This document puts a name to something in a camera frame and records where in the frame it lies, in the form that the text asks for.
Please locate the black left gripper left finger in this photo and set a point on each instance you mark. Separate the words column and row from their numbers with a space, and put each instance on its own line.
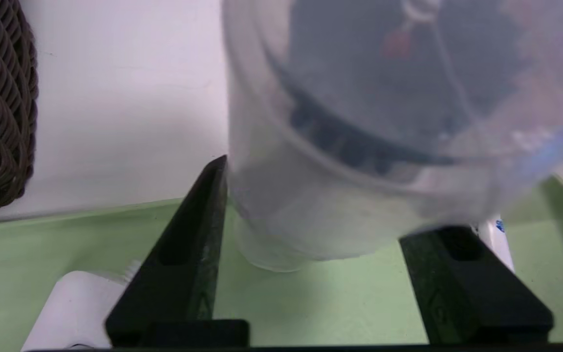
column 179, row 283

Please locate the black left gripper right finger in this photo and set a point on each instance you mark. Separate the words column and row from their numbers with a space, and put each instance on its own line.
column 472, row 303

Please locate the white bottle with clear cap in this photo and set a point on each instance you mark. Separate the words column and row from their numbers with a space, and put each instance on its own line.
column 359, row 146

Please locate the white marker with blue cap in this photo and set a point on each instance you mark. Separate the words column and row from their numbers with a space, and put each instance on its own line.
column 499, row 244

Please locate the white power strip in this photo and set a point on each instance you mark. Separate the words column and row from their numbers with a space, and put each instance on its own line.
column 76, row 308

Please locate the light green plastic tray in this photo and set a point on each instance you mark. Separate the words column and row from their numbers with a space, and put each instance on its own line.
column 335, row 303

